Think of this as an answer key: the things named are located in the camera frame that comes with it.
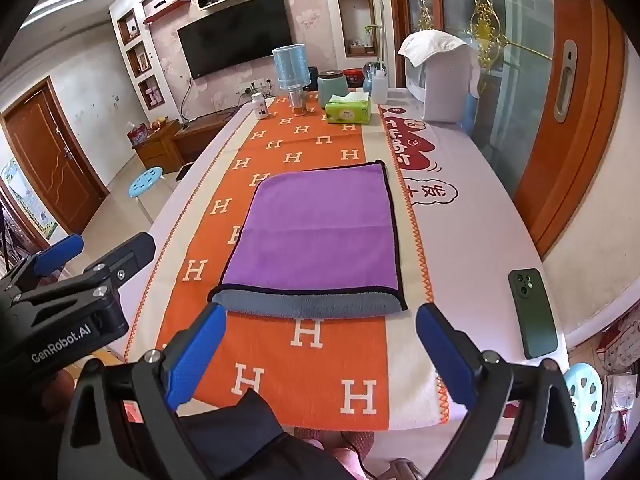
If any green tissue box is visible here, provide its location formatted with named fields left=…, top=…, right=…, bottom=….
left=325, top=94, right=372, bottom=126

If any blue water dispenser bottle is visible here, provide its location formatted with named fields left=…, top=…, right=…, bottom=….
left=272, top=44, right=313, bottom=117

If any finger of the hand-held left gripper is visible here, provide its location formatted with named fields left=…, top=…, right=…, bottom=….
left=10, top=232, right=157, bottom=321
left=0, top=233, right=85, bottom=306

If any red wall shelf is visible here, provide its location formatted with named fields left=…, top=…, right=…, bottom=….
left=143, top=0, right=192, bottom=25

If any wooden sliding door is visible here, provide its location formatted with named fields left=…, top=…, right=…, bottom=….
left=514, top=0, right=628, bottom=261

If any teal lidded jar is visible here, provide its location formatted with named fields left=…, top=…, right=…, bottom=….
left=317, top=69, right=348, bottom=107

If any purple and grey towel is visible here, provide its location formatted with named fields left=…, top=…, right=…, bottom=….
left=208, top=160, right=408, bottom=320

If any orange patterned blanket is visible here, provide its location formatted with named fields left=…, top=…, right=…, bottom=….
left=124, top=91, right=451, bottom=432

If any wooden tv cabinet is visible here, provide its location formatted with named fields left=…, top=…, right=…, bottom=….
left=132, top=105, right=241, bottom=173

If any black television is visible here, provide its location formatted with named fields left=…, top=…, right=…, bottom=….
left=177, top=0, right=294, bottom=80

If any white printed table cover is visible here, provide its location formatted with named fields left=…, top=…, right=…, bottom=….
left=145, top=87, right=571, bottom=433

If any white squeeze bottle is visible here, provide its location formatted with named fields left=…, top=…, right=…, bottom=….
left=371, top=71, right=390, bottom=107

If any wall poster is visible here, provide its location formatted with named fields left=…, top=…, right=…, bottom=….
left=0, top=157, right=58, bottom=241

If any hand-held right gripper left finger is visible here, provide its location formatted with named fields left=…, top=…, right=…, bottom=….
left=60, top=303, right=228, bottom=480

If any light blue plastic stool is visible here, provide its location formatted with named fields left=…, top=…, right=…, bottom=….
left=128, top=166, right=165, bottom=226
left=564, top=362, right=604, bottom=446

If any white folded cloth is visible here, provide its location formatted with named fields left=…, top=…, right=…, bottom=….
left=398, top=30, right=473, bottom=67

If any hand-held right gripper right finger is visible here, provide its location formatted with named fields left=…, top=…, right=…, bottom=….
left=416, top=303, right=587, bottom=480

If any white appliance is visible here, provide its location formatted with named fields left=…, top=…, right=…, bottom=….
left=407, top=42, right=482, bottom=123

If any dark clothing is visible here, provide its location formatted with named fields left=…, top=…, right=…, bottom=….
left=175, top=387, right=351, bottom=480

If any dark green smartphone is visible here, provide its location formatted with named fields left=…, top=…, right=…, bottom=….
left=508, top=268, right=559, bottom=360

